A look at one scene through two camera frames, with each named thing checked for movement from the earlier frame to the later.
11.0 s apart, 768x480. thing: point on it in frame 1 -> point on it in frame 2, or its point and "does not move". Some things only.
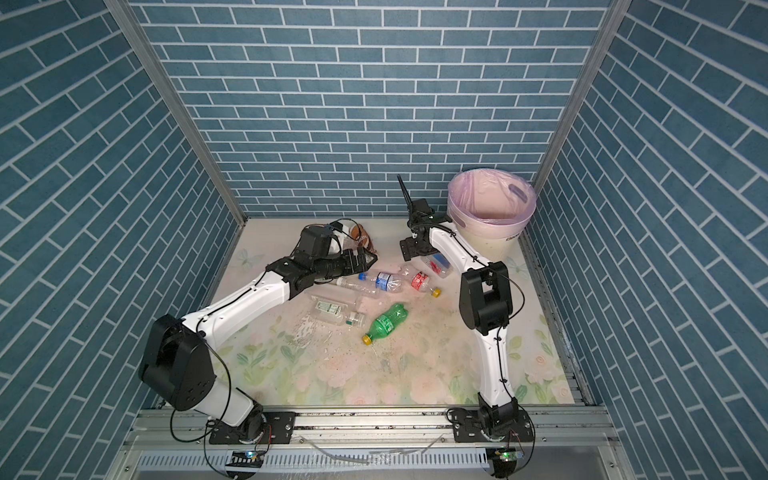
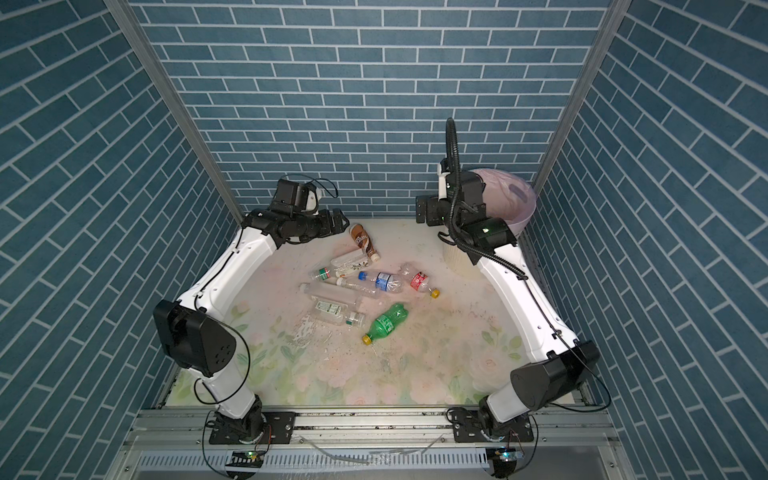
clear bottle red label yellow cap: x=418 y=279 does not move
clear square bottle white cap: x=338 y=294 does not move
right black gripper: x=409 y=250 -> x=432 y=217
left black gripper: x=350 y=262 -> x=325 y=227
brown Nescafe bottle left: x=363 y=238 does not move
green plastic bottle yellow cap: x=385 y=324 does not move
